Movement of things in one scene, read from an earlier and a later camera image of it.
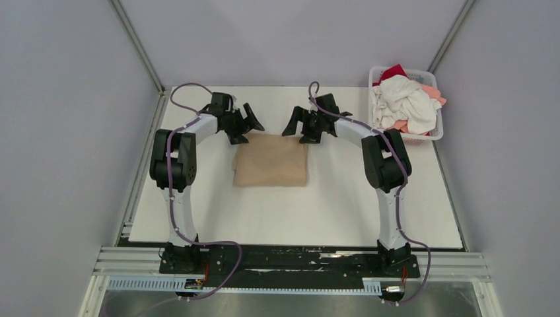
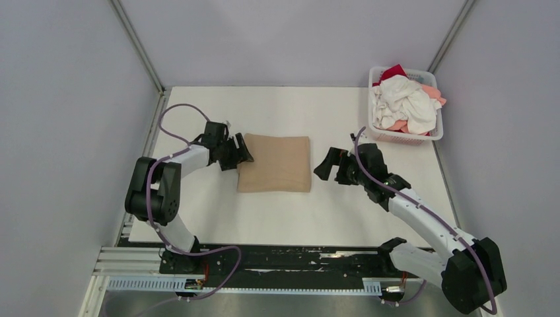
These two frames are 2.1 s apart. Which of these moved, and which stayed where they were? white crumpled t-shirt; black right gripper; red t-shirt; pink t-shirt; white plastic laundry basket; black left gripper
Moved: black left gripper; black right gripper
Stayed: white plastic laundry basket; white crumpled t-shirt; red t-shirt; pink t-shirt
